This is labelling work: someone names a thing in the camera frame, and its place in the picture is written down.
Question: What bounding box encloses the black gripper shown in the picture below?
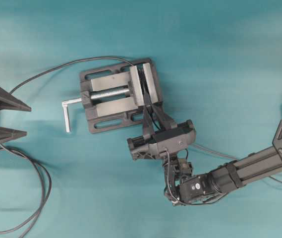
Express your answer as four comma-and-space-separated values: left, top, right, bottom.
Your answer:
127, 104, 196, 160

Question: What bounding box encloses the black USB plug cable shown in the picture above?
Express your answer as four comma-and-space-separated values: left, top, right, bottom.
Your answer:
144, 104, 282, 186

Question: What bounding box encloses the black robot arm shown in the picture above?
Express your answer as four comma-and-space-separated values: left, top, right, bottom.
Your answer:
122, 83, 282, 206

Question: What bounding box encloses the grey bench vise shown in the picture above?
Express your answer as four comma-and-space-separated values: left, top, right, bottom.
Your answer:
62, 58, 163, 133

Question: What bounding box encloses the black female USB extension cable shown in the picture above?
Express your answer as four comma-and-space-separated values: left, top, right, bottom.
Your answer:
0, 56, 154, 236

